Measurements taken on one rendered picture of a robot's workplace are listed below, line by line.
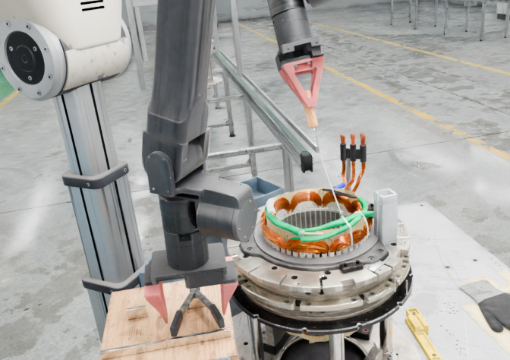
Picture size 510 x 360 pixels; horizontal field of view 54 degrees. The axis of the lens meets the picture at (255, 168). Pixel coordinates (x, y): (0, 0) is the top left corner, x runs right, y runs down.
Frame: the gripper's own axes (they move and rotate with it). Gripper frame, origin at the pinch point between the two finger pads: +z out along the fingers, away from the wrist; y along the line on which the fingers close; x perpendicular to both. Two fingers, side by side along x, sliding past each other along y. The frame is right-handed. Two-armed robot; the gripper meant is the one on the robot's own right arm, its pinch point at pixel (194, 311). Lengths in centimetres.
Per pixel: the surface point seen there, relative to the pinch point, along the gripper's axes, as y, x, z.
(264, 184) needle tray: 19, 49, 4
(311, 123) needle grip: 21.8, 14.6, -22.0
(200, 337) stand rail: 0.5, -4.4, 1.0
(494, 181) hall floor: 214, 230, 107
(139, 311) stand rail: -8.3, 3.6, 1.1
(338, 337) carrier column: 22.0, 0.4, 9.5
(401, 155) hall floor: 178, 302, 111
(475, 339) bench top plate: 57, 14, 29
